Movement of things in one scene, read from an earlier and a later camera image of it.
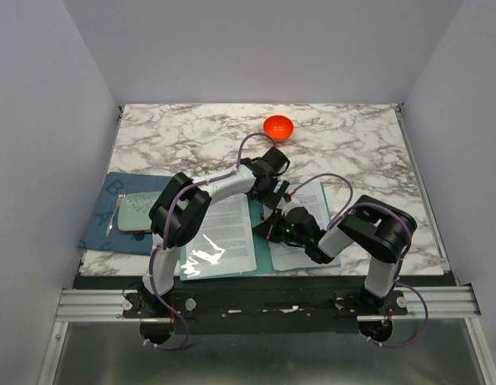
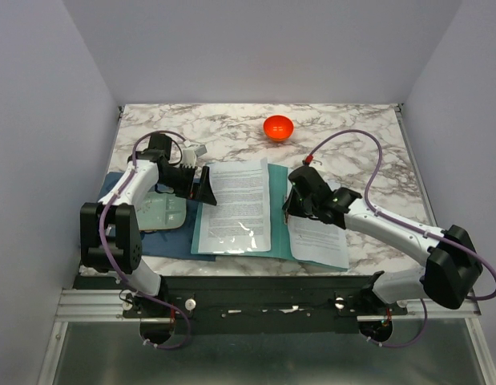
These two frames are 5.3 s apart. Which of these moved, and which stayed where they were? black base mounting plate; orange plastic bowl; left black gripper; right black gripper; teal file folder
Moved: teal file folder; left black gripper; right black gripper
Stayed: orange plastic bowl; black base mounting plate
